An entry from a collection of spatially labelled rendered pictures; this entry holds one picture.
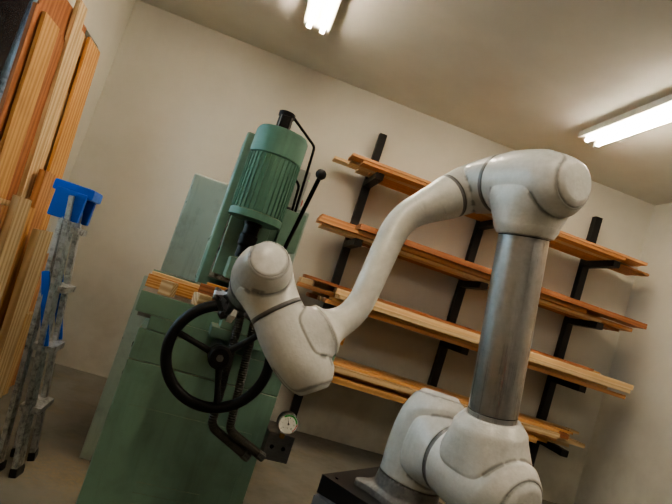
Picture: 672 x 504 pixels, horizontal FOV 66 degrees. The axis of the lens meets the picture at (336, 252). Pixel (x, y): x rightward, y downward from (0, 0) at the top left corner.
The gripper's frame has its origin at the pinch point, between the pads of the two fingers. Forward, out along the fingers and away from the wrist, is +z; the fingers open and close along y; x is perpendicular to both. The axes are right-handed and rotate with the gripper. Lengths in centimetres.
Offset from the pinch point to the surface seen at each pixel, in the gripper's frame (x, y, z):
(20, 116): -96, 112, 123
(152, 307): -2.1, 19.4, 25.2
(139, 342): 7.5, 19.6, 28.7
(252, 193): -43.7, 2.8, 19.3
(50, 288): -16, 62, 99
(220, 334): 1.9, -0.2, 16.7
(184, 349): 6.2, 7.4, 28.3
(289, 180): -52, -7, 19
